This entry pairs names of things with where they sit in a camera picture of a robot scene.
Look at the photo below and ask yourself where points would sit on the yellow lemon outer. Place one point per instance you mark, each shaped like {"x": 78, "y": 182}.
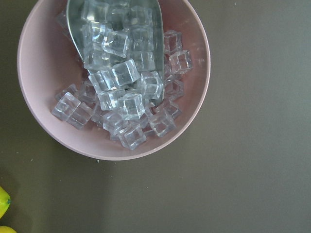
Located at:
{"x": 6, "y": 229}

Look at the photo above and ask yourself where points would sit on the yellow lemon near lime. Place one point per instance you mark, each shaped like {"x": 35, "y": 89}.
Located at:
{"x": 5, "y": 201}

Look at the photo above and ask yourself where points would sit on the clear fake ice cubes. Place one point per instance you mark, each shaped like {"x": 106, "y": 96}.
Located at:
{"x": 133, "y": 119}

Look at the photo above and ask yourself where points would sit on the pink plastic bowl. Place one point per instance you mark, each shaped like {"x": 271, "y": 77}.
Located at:
{"x": 46, "y": 63}

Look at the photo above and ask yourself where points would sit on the metal ice scoop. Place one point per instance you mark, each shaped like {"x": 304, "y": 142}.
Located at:
{"x": 121, "y": 46}

